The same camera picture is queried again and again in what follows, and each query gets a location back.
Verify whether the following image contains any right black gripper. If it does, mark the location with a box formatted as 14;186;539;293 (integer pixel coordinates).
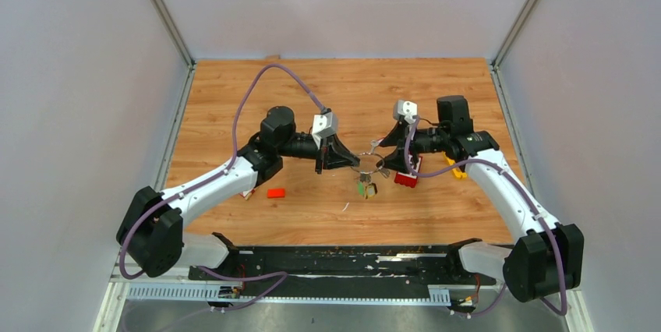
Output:
376;121;449;173

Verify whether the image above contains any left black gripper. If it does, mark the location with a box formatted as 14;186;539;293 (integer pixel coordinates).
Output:
278;132;360;175

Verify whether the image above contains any metal keyring with keys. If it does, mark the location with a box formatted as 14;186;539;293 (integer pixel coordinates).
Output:
350;152;391;200

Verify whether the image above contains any key with green tag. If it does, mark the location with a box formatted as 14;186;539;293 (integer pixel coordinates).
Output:
357;181;366;197

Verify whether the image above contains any key with red tag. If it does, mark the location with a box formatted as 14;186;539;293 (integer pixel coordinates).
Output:
369;139;381;154

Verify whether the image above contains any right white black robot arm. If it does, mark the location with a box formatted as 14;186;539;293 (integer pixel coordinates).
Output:
377;95;585;315

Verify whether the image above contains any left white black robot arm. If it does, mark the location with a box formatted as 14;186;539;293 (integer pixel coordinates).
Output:
116;106;360;280

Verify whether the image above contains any red white grid block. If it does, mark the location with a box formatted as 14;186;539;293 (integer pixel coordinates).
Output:
394;156;423;189

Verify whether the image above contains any yellow plastic triangle piece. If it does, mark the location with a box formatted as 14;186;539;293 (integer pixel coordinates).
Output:
444;154;468;180

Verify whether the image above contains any red rectangular block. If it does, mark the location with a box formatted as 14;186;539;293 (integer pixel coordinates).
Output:
267;188;286;199

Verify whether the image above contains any pink picture card block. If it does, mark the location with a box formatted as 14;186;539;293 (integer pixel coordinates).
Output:
241;189;255;200

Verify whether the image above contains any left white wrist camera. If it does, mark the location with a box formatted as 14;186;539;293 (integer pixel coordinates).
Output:
310;111;338;149

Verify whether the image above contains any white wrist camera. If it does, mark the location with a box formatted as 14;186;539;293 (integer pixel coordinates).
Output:
310;111;338;149
393;100;418;124

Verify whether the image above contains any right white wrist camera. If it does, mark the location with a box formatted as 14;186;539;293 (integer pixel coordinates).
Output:
393;100;418;124

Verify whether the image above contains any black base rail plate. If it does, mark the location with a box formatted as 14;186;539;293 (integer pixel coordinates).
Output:
214;245;496;298

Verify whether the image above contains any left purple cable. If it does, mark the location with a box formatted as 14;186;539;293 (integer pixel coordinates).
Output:
117;63;331;315

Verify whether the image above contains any white slotted cable duct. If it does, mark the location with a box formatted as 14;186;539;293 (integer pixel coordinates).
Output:
125;283;451;306

